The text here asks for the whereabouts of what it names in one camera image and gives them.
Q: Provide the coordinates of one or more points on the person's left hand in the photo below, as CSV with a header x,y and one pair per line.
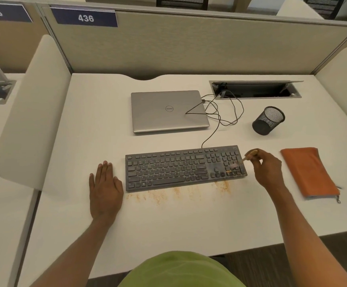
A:
x,y
106,197

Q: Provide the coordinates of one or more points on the person's right hand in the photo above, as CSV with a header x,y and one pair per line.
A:
x,y
268,168

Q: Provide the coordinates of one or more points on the person's left little finger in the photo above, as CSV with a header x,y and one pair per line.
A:
x,y
91,181

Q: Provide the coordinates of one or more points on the person's left thumb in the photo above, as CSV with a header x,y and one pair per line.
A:
x,y
117,181

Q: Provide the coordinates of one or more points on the person's left middle finger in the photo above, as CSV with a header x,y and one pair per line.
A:
x,y
105,169

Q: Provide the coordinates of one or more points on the person's right fingers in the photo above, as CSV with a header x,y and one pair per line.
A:
x,y
255,156

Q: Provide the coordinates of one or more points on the small wooden cleaning brush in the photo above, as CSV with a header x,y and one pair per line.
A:
x,y
252,152

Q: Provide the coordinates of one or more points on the person's left forearm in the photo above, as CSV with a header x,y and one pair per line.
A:
x,y
86,251

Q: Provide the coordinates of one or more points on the person's right forearm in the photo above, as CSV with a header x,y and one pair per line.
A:
x,y
302,233

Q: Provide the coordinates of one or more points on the black mesh pen cup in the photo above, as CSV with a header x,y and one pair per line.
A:
x,y
266,122

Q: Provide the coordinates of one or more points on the orange zip pouch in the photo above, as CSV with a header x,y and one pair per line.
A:
x,y
309,171

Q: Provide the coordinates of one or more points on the dark grey computer keyboard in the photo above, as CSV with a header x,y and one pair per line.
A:
x,y
173,170

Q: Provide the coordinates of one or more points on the orange crumbs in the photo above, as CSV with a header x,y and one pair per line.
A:
x,y
176,192

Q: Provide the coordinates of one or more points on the silver closed laptop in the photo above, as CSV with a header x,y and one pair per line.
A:
x,y
164,112

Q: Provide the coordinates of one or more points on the white side divider panel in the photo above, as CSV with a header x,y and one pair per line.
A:
x,y
345,77
33,122

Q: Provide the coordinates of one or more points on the green shirt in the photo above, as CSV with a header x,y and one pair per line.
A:
x,y
182,270

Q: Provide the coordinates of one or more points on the beige fabric partition panel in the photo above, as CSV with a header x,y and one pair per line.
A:
x,y
9,44
197,47

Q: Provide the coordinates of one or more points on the blue desk number sign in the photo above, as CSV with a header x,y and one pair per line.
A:
x,y
83,17
3,12

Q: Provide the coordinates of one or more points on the black mesh office chair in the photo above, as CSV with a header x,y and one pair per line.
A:
x,y
182,2
324,5

